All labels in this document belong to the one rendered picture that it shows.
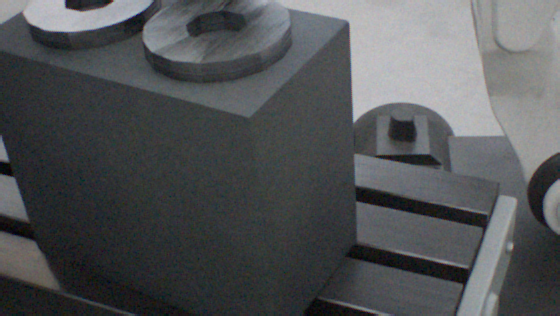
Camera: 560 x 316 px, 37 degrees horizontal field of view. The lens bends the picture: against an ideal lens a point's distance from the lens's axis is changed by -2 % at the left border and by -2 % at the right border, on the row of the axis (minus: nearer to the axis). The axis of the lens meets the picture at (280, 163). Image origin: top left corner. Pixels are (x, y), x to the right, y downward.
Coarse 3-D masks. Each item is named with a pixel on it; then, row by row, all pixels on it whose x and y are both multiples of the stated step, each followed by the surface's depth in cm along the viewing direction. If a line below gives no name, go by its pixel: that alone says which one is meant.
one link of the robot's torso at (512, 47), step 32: (480, 0) 90; (512, 0) 89; (544, 0) 89; (480, 32) 93; (512, 32) 91; (544, 32) 92; (512, 64) 96; (544, 64) 96; (512, 96) 102; (544, 96) 102; (512, 128) 105; (544, 128) 104; (544, 160) 107; (544, 192) 107; (544, 224) 112
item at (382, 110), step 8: (392, 104) 143; (400, 104) 143; (408, 104) 143; (416, 104) 143; (368, 112) 145; (376, 112) 143; (384, 112) 142; (416, 112) 141; (424, 112) 142; (432, 112) 143; (360, 120) 145; (368, 120) 143; (440, 120) 143; (360, 128) 143; (448, 128) 143
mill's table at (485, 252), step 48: (0, 144) 78; (0, 192) 72; (384, 192) 69; (432, 192) 68; (480, 192) 68; (0, 240) 67; (384, 240) 64; (432, 240) 64; (480, 240) 64; (0, 288) 65; (48, 288) 63; (96, 288) 62; (336, 288) 60; (384, 288) 60; (432, 288) 60; (480, 288) 61
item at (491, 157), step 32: (384, 128) 136; (416, 128) 135; (416, 160) 130; (448, 160) 133; (480, 160) 134; (512, 160) 133; (512, 192) 127; (512, 256) 116; (544, 256) 116; (512, 288) 112; (544, 288) 111
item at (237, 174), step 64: (64, 0) 56; (128, 0) 55; (192, 0) 54; (256, 0) 53; (0, 64) 54; (64, 64) 51; (128, 64) 50; (192, 64) 48; (256, 64) 48; (320, 64) 51; (0, 128) 59; (64, 128) 54; (128, 128) 51; (192, 128) 48; (256, 128) 46; (320, 128) 53; (64, 192) 59; (128, 192) 55; (192, 192) 51; (256, 192) 48; (320, 192) 55; (64, 256) 64; (128, 256) 59; (192, 256) 55; (256, 256) 51; (320, 256) 58
